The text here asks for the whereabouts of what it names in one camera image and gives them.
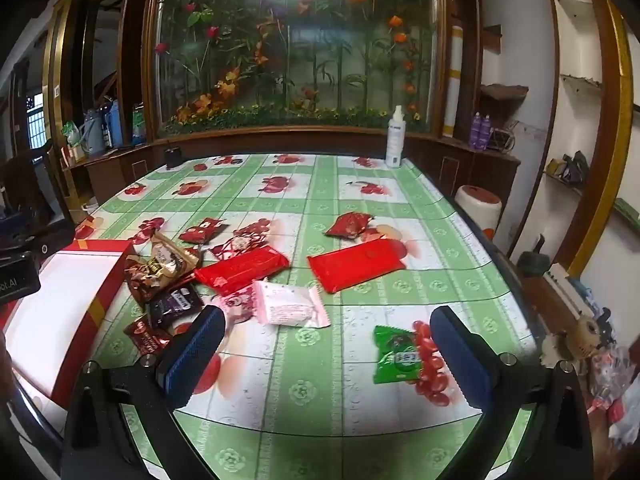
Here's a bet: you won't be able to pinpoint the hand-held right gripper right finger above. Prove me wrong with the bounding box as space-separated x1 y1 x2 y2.
429 305 608 480

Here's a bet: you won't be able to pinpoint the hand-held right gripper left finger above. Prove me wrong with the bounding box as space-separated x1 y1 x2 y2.
60 304 227 480

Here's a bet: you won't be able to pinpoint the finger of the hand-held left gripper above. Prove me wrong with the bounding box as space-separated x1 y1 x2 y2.
20 222 77 263

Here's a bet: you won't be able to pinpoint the long red snack packet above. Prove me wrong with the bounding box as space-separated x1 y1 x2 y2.
306 240 408 293
193 247 291 297

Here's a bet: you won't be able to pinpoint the brown gold snack packet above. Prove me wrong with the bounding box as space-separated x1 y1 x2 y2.
147 231 202 281

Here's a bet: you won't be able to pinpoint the pink snack packet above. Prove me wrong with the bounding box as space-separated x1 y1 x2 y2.
251 280 331 329

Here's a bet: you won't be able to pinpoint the small dark red snack packet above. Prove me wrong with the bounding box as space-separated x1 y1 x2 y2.
123 316 173 358

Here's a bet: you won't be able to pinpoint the dark purple snack packet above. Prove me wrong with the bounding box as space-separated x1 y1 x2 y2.
148 282 205 328

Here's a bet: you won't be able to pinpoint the dark wooden chair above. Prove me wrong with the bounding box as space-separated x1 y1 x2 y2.
0 140 76 241

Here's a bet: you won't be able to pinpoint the green snack packet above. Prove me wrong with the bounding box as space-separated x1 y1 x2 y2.
372 325 423 385

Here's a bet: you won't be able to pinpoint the wooden sideboard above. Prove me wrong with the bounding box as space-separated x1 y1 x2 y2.
62 142 168 211

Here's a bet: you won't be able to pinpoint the green fruit-print tablecloth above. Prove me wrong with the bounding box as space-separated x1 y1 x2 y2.
75 152 538 480

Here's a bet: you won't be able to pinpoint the grey thermos flask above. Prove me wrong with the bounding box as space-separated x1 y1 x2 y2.
82 109 106 156

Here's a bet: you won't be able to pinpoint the barred window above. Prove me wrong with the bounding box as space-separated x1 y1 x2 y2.
25 91 51 150

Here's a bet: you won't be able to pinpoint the red flowered snack packet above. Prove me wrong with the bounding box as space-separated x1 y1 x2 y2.
178 218 229 246

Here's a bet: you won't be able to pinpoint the beige round basket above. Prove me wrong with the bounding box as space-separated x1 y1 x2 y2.
570 312 603 356

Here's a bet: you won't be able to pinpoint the blue thermos flask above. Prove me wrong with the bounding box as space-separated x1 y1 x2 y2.
102 101 123 148

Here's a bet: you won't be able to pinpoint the green plastic bottle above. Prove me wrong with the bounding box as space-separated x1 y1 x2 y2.
131 104 147 145

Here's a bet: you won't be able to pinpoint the white stool with red top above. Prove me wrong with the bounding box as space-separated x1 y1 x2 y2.
454 185 502 241

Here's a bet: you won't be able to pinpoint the red white plastic bag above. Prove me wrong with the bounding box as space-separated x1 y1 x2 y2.
587 345 640 441

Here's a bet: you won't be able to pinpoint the red pouch snack packet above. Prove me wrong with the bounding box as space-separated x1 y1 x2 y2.
324 212 376 239

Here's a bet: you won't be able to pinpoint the white spray bottle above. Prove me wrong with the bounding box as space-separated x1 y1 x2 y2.
385 105 407 168

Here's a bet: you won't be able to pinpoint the white yellow rolled scroll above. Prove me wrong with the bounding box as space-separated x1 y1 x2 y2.
442 25 463 138

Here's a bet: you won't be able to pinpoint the glass artificial flower display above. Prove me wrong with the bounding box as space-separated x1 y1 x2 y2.
117 0 481 141

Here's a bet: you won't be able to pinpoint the shoes on wall shelf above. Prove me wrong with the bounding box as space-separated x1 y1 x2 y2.
545 150 591 183

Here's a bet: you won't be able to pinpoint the wire basket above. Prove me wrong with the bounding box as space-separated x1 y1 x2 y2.
487 122 521 153

